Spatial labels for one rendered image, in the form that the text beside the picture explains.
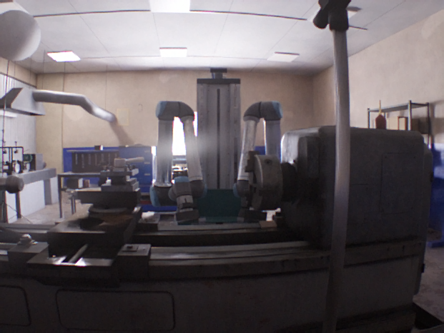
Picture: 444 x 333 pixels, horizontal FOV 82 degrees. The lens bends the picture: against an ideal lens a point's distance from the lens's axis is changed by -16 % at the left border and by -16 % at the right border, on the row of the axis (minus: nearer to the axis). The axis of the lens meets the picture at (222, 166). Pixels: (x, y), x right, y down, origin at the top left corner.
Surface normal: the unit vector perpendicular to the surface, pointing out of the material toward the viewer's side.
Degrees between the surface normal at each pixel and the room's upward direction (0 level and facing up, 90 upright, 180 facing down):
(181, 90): 90
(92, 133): 90
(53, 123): 90
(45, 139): 90
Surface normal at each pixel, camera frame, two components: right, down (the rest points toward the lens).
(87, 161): 0.13, 0.07
